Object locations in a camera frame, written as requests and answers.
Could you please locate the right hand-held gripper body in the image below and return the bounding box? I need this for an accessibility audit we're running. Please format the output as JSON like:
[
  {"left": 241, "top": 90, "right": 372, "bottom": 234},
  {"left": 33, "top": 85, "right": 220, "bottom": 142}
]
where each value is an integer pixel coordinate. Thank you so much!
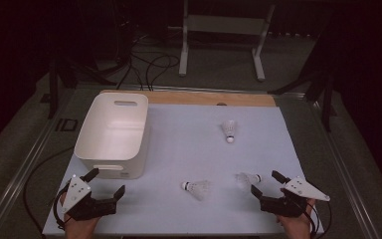
[{"left": 259, "top": 176, "right": 331, "bottom": 219}]

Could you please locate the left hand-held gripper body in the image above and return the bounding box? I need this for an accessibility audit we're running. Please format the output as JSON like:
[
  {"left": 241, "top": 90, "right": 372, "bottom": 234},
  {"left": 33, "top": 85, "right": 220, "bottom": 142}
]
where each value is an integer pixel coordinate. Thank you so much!
[{"left": 61, "top": 174, "right": 117, "bottom": 222}]

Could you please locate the white shuttlecock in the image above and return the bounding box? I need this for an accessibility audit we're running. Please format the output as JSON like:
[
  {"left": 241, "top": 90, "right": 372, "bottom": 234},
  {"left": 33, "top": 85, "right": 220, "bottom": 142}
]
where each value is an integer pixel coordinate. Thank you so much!
[
  {"left": 221, "top": 119, "right": 238, "bottom": 144},
  {"left": 234, "top": 171, "right": 264, "bottom": 193},
  {"left": 180, "top": 179, "right": 212, "bottom": 201}
]

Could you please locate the white plastic storage bin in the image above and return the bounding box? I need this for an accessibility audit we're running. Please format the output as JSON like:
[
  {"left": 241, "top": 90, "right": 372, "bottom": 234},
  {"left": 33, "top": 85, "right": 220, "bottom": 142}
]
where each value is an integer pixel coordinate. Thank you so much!
[{"left": 74, "top": 92, "right": 151, "bottom": 180}]

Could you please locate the person's right hand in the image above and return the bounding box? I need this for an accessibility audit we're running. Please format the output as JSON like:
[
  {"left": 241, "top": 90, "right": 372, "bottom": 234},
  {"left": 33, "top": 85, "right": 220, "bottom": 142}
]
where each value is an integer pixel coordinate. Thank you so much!
[{"left": 276, "top": 198, "right": 317, "bottom": 239}]

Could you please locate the person's left hand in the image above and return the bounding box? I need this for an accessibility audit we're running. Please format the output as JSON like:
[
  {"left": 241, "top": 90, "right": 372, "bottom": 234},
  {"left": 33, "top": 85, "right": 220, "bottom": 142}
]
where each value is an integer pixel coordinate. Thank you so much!
[{"left": 59, "top": 193, "right": 100, "bottom": 239}]

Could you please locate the black stand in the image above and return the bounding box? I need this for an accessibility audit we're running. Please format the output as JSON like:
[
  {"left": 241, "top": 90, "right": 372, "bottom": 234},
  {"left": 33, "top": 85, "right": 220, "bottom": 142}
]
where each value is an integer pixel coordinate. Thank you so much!
[
  {"left": 48, "top": 59, "right": 117, "bottom": 120},
  {"left": 268, "top": 19, "right": 337, "bottom": 132}
]

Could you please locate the dark curtain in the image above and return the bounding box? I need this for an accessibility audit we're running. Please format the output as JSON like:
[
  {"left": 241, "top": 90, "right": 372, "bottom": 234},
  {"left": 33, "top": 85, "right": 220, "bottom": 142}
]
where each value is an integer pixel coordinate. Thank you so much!
[
  {"left": 331, "top": 0, "right": 382, "bottom": 208},
  {"left": 0, "top": 0, "right": 53, "bottom": 158}
]

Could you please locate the white metal stand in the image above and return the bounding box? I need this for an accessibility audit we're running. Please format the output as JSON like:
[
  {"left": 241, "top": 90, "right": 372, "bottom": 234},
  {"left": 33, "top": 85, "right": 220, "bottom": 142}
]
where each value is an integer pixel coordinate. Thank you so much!
[{"left": 167, "top": 0, "right": 277, "bottom": 83}]

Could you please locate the right hand-held gripper cable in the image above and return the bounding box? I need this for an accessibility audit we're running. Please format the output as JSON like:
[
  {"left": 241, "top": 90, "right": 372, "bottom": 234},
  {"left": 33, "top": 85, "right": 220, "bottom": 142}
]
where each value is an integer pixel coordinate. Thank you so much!
[{"left": 302, "top": 200, "right": 333, "bottom": 239}]

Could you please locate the hand-held gripper cable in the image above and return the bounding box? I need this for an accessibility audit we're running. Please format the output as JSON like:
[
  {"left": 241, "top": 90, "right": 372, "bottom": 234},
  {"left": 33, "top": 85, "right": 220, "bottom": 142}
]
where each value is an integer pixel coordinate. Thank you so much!
[
  {"left": 302, "top": 200, "right": 333, "bottom": 239},
  {"left": 22, "top": 145, "right": 76, "bottom": 235}
]

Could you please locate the left hand-held gripper cable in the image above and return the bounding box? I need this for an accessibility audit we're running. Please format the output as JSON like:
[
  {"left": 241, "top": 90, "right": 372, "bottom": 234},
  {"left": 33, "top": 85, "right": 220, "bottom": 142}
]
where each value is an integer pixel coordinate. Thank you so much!
[{"left": 22, "top": 145, "right": 76, "bottom": 235}]

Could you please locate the metal floor frame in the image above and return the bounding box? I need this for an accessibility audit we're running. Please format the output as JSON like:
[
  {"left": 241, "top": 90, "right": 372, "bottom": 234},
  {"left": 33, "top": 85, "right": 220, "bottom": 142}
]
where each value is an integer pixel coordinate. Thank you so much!
[{"left": 0, "top": 84, "right": 381, "bottom": 239}]

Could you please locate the black floor cable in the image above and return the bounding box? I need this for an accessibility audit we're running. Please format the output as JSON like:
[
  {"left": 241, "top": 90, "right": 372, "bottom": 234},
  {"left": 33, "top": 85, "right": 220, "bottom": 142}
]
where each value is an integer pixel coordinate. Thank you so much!
[
  {"left": 115, "top": 33, "right": 144, "bottom": 92},
  {"left": 144, "top": 53, "right": 181, "bottom": 92}
]

